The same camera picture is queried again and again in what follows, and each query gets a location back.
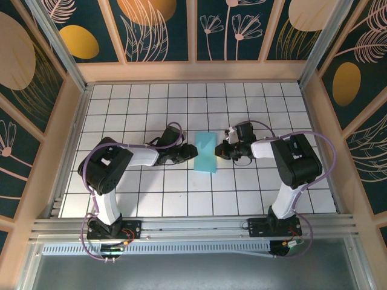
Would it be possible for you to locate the light blue cloth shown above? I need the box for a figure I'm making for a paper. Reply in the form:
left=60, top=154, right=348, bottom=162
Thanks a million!
left=193, top=132, right=218, bottom=174

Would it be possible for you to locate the grey metal sheet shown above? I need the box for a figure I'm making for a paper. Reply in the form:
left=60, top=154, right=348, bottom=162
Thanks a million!
left=30, top=252, right=362, bottom=290

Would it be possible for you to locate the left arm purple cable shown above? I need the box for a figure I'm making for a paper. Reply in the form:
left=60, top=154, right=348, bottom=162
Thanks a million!
left=77, top=121, right=186, bottom=263

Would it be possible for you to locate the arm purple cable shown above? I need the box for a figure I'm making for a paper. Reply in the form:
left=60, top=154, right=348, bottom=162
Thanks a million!
left=77, top=121, right=186, bottom=263
left=240, top=120, right=338, bottom=260

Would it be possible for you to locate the long aluminium mounting rail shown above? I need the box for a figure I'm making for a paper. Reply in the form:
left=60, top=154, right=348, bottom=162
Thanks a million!
left=28, top=213, right=360, bottom=242

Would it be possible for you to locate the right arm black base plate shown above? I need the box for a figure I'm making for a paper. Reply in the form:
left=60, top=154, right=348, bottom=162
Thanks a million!
left=247, top=217, right=302, bottom=238

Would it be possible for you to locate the aluminium table side rail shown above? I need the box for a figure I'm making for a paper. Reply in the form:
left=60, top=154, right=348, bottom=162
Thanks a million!
left=48, top=86, right=91, bottom=218
left=299, top=84, right=347, bottom=215

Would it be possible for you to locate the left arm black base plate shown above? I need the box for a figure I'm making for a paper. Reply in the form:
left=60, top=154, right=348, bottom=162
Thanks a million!
left=86, top=219, right=143, bottom=241

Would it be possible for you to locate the red wire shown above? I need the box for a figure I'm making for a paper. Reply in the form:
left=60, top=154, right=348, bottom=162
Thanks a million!
left=120, top=228, right=137, bottom=244
left=287, top=226, right=303, bottom=242

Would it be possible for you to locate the slotted grey cable duct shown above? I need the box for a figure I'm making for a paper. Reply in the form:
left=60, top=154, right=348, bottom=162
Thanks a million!
left=42, top=240, right=272, bottom=257

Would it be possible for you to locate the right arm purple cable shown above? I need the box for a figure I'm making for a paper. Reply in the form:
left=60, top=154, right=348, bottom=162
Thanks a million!
left=240, top=120, right=338, bottom=260

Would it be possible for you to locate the aluminium corner post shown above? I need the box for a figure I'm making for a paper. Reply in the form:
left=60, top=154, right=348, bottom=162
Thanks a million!
left=297, top=0, right=355, bottom=88
left=24, top=0, right=91, bottom=93

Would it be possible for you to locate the aluminium frame profile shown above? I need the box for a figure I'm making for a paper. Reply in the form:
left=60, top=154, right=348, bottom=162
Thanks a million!
left=347, top=238, right=373, bottom=290
left=16, top=241, right=43, bottom=290

